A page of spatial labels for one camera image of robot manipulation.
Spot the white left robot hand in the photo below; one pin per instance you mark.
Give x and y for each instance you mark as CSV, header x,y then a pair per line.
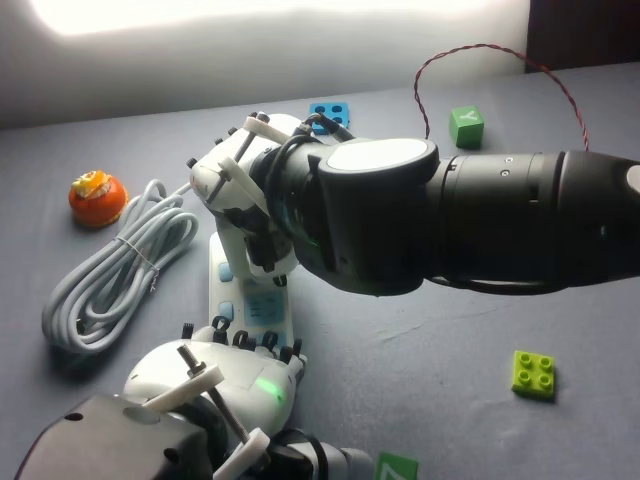
x,y
240,370

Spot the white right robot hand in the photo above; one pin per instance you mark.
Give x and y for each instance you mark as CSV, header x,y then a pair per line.
x,y
220,160

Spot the white power strip blue sockets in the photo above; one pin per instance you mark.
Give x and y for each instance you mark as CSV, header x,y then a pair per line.
x,y
265,310

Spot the blue four-hole block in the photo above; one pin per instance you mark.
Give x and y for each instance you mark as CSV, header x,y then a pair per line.
x,y
329,111

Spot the orange toy cake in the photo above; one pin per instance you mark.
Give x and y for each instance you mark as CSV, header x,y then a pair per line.
x,y
100,205

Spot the grey table cloth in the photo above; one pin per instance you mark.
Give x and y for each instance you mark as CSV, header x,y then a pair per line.
x,y
400,375

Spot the green cube number 7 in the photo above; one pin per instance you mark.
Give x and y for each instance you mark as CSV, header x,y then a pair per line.
x,y
410,467

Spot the green cube letter Y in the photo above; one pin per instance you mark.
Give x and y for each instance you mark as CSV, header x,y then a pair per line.
x,y
467,135

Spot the green four-stud toy brick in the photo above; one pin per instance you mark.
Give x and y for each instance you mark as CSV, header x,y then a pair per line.
x,y
532,377

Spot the dark brown board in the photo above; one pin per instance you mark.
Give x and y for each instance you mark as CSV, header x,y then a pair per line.
x,y
585,30

